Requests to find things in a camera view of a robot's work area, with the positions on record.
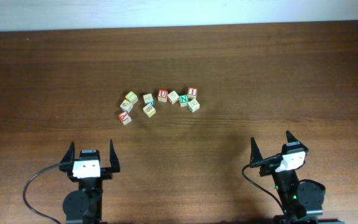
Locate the green edged picture block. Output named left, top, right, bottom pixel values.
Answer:
left=187, top=99, right=200, bottom=113

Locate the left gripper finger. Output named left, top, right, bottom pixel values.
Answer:
left=60, top=141, right=75, bottom=163
left=109, top=139, right=120, bottom=170

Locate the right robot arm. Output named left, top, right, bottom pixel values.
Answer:
left=245, top=131, right=326, bottom=223

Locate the red letter I block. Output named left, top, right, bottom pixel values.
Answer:
left=187, top=87, right=198, bottom=100

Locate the yellow edged picture block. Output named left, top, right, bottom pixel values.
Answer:
left=143, top=104, right=156, bottom=118

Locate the plain block blue side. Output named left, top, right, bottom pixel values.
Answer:
left=143, top=93, right=154, bottom=105

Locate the green letter N block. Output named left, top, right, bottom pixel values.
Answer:
left=179, top=95, right=189, bottom=107

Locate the red letter U block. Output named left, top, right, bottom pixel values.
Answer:
left=157, top=90, right=168, bottom=102

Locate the yellow wooden block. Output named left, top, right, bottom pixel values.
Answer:
left=126, top=91, right=139, bottom=105

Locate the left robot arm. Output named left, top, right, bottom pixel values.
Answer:
left=59, top=141, right=121, bottom=224

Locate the plain wooden picture block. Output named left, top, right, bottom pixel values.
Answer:
left=167, top=90, right=179, bottom=104

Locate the red letter Y block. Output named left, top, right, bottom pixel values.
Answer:
left=118, top=111, right=132, bottom=125

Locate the plain block orange picture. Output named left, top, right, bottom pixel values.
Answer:
left=120, top=100, right=134, bottom=113

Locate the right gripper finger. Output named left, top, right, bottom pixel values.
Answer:
left=250, top=137, right=263, bottom=165
left=285, top=130, right=309, bottom=152

